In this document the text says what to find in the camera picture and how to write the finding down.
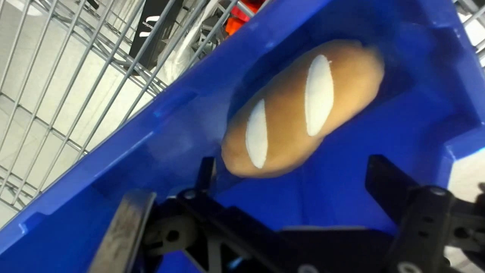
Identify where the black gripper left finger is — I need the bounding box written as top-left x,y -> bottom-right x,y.
87,189 -> 156,273

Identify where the brown bread loaf toy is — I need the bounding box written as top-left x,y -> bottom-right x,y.
221,39 -> 384,177

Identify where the black remote-like tool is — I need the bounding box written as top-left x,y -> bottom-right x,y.
128,0 -> 183,68

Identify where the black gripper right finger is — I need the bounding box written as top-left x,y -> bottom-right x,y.
365,154 -> 453,273

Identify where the blue plastic bin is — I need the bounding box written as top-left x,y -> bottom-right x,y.
0,0 -> 483,273

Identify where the rainbow stacking toy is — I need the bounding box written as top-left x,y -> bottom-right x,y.
224,0 -> 265,36

